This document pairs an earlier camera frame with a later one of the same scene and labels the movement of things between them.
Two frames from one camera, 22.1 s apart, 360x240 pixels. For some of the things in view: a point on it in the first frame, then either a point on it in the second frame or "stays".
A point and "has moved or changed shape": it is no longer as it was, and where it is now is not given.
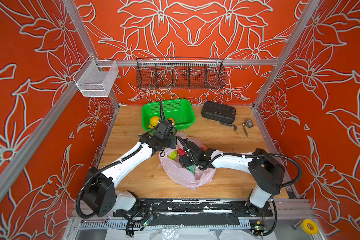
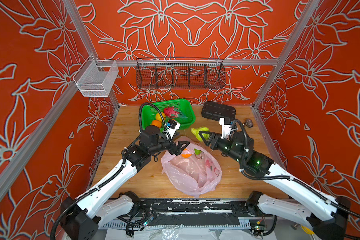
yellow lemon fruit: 153,122 -> 158,117
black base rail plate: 197,212 stays
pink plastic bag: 180,175 has moved or changed shape
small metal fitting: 249,122 stays
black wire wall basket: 176,73 stays
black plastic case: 219,112 stays
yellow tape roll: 304,225 stays
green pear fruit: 173,155 has moved or changed shape
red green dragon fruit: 181,152 has moved or changed shape
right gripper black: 182,160 -> 215,138
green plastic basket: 180,110 stays
